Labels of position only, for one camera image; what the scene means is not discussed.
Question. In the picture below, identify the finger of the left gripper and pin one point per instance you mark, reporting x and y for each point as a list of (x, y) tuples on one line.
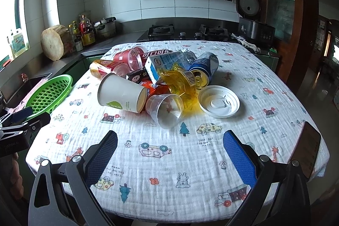
[(22, 114)]

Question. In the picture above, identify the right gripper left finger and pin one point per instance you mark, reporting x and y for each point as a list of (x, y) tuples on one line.
[(61, 193)]

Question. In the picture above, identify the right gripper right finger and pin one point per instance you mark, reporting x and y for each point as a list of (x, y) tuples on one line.
[(291, 204)]

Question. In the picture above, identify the yellow red label bottle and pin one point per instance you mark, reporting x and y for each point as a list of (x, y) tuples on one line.
[(100, 68)]

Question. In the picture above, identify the white paper cup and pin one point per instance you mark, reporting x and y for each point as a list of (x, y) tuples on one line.
[(119, 93)]

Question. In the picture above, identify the white plastic cup lid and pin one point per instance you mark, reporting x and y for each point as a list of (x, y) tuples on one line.
[(218, 101)]

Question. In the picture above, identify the red cartoon paper cup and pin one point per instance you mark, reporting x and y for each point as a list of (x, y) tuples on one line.
[(129, 57)]

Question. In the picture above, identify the clear plastic cup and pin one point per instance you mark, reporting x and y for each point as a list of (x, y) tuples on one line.
[(166, 109)]

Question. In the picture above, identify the orange wafer snack packet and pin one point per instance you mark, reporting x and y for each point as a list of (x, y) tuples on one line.
[(154, 89)]

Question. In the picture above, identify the blue white milk carton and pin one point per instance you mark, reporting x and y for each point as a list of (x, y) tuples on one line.
[(164, 62)]

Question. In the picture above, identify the blue drink can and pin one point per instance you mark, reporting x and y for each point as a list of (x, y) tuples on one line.
[(203, 69)]

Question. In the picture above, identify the yellow plastic wrapper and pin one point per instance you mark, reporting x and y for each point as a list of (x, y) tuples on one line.
[(182, 83)]

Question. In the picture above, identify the red cola can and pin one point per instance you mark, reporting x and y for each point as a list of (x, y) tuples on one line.
[(141, 58)]

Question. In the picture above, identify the white paper ball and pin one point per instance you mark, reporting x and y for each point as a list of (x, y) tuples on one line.
[(190, 56)]

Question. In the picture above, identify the steel kitchen sink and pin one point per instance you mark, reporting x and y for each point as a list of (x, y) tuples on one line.
[(23, 91)]

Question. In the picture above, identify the person left hand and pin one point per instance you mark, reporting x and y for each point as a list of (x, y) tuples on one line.
[(16, 180)]

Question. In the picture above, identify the green perforated plastic basket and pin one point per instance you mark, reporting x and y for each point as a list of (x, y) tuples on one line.
[(48, 96)]

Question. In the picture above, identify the black smartphone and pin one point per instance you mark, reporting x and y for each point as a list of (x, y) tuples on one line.
[(306, 149)]

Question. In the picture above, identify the green cabinet doors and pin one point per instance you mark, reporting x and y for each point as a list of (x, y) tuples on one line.
[(80, 68)]

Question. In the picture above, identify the detergent bottle on sill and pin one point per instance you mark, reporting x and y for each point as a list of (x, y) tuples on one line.
[(17, 43)]

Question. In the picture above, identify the round wooden chopping block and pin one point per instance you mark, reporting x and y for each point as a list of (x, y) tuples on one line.
[(56, 42)]

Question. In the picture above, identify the white patterned table cloth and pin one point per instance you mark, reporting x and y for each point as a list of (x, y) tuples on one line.
[(183, 174)]

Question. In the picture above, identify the oil and sauce bottle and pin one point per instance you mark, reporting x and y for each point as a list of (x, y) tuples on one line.
[(82, 33)]

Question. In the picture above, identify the steel cooking pot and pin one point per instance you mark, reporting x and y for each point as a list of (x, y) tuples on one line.
[(105, 28)]

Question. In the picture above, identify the white rag on counter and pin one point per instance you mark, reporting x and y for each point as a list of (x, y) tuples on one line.
[(246, 44)]

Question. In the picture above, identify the black gas stove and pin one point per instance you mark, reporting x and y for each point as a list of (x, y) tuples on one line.
[(168, 33)]

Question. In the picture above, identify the black rice cooker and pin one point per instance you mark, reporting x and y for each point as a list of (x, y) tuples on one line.
[(249, 25)]

